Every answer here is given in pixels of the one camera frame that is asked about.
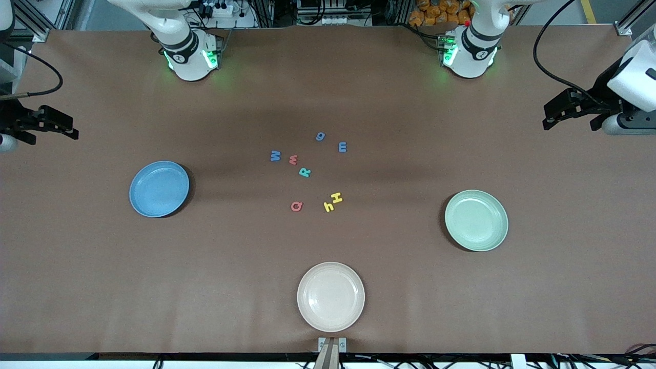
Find blue plate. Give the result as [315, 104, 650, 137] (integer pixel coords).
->
[129, 161, 190, 218]

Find green plate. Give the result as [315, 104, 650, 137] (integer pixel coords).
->
[444, 190, 509, 252]

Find beige plate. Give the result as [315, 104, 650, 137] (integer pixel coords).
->
[297, 262, 365, 333]

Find brown table mat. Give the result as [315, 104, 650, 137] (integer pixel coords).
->
[0, 25, 656, 355]

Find orange snack bags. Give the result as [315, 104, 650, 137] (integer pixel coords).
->
[408, 0, 473, 27]

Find white power strip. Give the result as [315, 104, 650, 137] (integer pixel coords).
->
[197, 2, 235, 19]

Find electronics rack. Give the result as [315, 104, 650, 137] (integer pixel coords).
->
[296, 0, 372, 26]

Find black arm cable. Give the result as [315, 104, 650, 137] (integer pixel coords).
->
[0, 43, 64, 99]
[532, 0, 610, 108]

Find aluminium frame profile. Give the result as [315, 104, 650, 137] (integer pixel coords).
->
[615, 0, 656, 36]
[13, 0, 70, 43]

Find metal camera stand bracket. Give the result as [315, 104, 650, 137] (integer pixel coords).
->
[314, 337, 347, 369]

